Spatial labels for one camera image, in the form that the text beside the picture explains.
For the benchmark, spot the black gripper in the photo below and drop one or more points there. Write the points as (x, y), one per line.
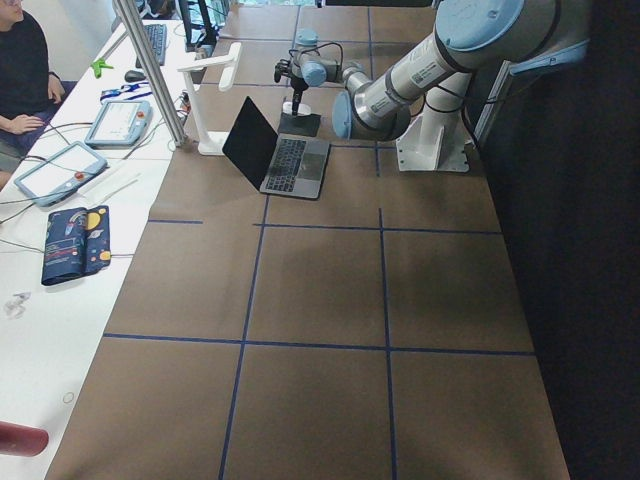
(298, 87)

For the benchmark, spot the black mouse pad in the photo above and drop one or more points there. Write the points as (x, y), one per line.
(301, 125)

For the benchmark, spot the grey laptop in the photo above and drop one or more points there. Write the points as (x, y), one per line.
(275, 163)

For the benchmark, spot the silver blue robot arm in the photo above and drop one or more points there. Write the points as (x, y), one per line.
(306, 67)
(537, 37)

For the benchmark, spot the white desk lamp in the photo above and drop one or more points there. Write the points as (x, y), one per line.
(204, 103)

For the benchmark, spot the black desk mouse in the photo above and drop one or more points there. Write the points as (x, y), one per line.
(134, 76)

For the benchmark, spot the black keyboard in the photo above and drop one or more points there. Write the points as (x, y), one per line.
(157, 35)

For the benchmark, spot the far teach pendant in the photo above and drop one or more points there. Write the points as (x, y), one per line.
(119, 124)

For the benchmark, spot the teach pendant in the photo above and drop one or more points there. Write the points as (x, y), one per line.
(119, 124)
(61, 175)

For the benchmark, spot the green clamp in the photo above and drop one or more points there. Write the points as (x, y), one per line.
(99, 65)

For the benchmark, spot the near teach pendant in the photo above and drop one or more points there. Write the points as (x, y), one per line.
(61, 175)

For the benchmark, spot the navy space pattern pouch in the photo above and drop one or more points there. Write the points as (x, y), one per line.
(77, 244)

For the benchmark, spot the seated person in black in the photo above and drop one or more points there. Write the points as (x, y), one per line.
(31, 93)

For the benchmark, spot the red cylinder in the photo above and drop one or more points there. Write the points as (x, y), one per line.
(21, 440)

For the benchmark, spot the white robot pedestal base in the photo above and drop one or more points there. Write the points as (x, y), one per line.
(435, 140)

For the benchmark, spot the aluminium frame post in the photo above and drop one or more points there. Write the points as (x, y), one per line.
(129, 15)

